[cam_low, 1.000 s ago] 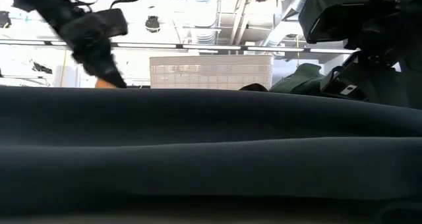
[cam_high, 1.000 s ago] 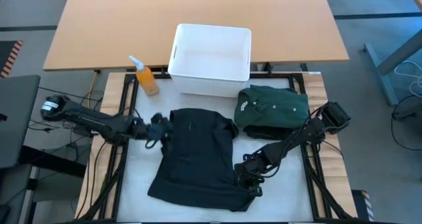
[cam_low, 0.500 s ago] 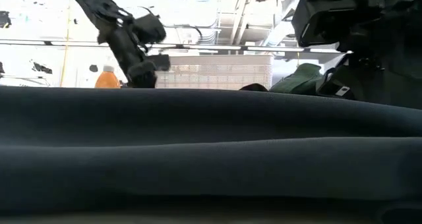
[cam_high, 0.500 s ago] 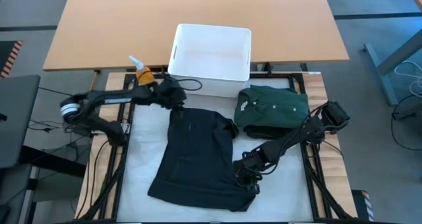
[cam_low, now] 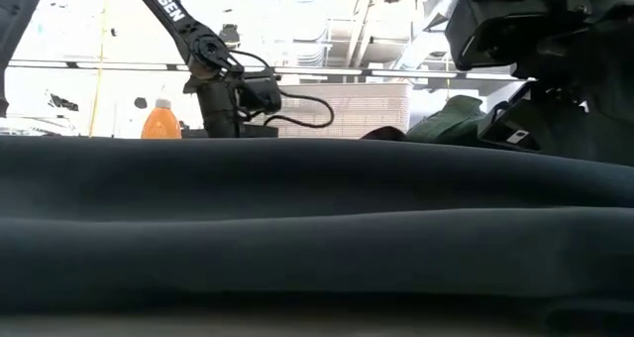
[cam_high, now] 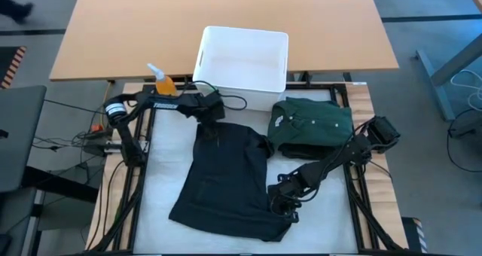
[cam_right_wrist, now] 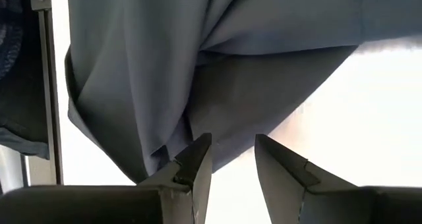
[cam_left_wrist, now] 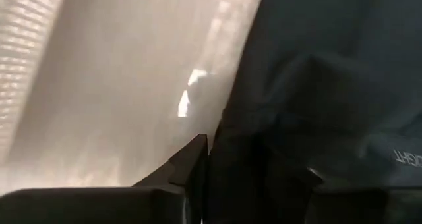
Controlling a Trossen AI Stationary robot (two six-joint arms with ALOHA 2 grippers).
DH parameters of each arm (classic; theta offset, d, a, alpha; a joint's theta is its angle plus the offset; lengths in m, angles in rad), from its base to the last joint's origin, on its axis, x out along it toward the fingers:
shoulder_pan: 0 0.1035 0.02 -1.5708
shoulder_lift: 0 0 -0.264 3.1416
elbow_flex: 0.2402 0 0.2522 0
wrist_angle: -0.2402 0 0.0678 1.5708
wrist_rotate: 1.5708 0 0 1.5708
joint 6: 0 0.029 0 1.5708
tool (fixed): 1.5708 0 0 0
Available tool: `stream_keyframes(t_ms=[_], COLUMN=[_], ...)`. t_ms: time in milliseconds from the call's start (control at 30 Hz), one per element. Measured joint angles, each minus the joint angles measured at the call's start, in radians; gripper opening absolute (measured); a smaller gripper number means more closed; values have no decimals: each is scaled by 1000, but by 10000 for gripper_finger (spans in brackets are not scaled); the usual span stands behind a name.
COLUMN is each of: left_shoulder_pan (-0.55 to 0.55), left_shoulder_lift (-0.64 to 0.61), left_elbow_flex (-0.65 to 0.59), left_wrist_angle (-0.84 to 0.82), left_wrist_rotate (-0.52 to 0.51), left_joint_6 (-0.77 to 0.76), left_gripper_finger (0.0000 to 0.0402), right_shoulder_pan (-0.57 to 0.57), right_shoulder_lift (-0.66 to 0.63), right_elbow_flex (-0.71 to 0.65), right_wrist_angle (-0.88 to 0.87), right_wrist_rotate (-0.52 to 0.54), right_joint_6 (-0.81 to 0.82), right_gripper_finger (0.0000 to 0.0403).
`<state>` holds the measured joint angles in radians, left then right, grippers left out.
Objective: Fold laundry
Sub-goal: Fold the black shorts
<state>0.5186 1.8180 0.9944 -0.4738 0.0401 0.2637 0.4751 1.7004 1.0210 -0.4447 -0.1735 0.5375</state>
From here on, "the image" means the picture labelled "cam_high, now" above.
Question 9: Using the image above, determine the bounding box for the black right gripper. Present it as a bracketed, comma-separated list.
[267, 174, 304, 222]

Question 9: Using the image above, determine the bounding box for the dark navy sweater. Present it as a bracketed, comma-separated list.
[168, 120, 294, 243]

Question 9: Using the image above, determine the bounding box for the dark green garment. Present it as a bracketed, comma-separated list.
[267, 96, 355, 152]

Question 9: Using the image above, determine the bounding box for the orange spray bottle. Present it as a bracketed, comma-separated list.
[146, 62, 178, 97]

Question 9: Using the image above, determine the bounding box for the white perforated plastic basket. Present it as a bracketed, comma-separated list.
[191, 25, 290, 112]

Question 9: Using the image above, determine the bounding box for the brown wooden desk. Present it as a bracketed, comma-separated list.
[48, 0, 400, 83]

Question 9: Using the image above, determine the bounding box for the hazard striped block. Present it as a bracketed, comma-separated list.
[400, 215, 429, 254]

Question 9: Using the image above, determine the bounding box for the dark grey flat panel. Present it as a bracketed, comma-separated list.
[0, 84, 47, 194]

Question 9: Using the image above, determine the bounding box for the hazard striped floor mat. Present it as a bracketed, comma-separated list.
[0, 45, 27, 91]

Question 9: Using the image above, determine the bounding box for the grey desk leg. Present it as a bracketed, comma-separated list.
[414, 32, 482, 122]

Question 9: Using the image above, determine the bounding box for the person's leg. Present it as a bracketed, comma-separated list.
[0, 0, 35, 24]

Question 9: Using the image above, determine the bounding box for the black cable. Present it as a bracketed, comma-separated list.
[179, 80, 249, 111]
[42, 98, 107, 116]

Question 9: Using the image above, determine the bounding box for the yellow cable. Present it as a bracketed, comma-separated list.
[99, 80, 114, 128]

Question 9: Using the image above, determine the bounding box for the white cable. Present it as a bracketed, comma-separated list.
[449, 68, 482, 112]

